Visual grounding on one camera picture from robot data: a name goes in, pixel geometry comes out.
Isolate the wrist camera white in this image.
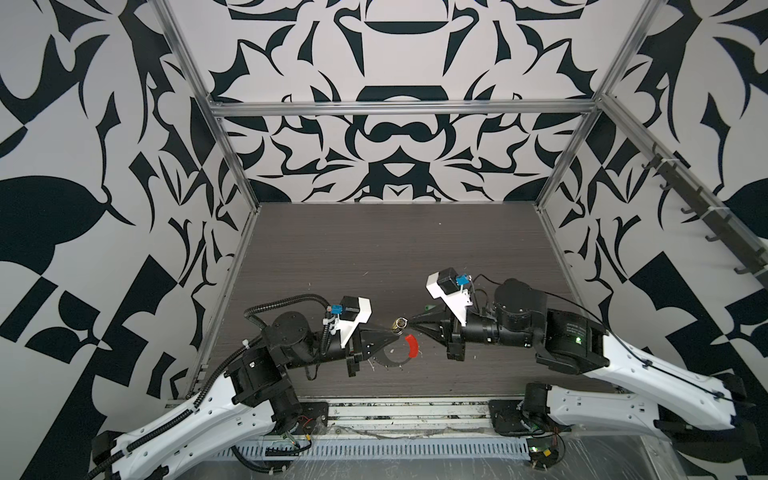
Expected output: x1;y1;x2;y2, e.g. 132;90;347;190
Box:
323;296;372;348
426;267;473;327

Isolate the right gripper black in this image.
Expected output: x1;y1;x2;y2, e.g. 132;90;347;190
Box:
410;300;539;360

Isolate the metal keyring with red grip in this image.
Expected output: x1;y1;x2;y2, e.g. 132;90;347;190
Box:
370;334;420;369

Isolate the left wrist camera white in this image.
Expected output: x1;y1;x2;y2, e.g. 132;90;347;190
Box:
323;296;372;348

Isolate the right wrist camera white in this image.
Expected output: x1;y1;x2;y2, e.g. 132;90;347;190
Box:
426;267;473;327

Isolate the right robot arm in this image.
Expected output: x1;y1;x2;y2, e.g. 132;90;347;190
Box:
408;274;761;463

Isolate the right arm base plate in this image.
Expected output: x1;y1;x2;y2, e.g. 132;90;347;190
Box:
488;399;572;437

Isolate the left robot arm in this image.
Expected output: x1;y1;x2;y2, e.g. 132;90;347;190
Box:
86;311;401;479

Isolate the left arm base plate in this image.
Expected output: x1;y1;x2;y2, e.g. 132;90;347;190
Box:
266;401;329;435

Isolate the black wall hook rail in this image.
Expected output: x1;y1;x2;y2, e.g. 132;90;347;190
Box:
643;144;767;289

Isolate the white slotted cable duct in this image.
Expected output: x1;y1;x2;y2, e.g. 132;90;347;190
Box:
238;437;530;461

